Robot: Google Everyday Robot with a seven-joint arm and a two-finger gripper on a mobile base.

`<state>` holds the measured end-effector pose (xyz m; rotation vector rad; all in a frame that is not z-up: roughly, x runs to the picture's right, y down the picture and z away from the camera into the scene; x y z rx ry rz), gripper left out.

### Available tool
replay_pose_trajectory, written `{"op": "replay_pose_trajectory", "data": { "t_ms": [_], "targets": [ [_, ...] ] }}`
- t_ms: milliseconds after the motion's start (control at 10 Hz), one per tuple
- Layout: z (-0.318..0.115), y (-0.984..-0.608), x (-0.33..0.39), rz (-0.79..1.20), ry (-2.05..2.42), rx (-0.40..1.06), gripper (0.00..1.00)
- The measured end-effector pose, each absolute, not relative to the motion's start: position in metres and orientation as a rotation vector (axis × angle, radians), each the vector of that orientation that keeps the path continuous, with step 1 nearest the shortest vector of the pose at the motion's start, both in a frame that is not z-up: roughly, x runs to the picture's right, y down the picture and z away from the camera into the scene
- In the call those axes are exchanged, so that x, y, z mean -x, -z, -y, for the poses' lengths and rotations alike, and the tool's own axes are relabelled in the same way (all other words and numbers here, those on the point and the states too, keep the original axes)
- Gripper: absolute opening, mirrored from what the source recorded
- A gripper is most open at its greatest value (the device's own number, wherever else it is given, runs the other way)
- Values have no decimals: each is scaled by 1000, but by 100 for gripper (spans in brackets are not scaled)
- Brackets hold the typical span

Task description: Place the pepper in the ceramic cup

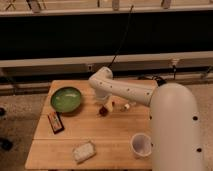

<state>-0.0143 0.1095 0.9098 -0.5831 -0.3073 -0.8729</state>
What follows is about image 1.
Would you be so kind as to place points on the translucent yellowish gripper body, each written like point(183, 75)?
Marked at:
point(109, 105)

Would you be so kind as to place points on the black caster wheel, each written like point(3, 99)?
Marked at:
point(6, 144)

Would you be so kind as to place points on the white ceramic cup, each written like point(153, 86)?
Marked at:
point(141, 145)

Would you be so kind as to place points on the white tube with cap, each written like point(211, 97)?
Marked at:
point(127, 106)

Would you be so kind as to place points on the red and black candy bar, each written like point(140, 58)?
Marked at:
point(55, 122)

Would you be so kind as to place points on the red pepper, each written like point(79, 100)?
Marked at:
point(103, 111)

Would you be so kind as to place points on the green bowl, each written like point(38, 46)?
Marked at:
point(66, 99)

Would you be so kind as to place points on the wooden table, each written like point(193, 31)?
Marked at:
point(111, 134)

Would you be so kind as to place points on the white wrapped sponge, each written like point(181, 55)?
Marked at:
point(84, 152)

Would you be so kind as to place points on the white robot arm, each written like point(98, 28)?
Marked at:
point(174, 119)

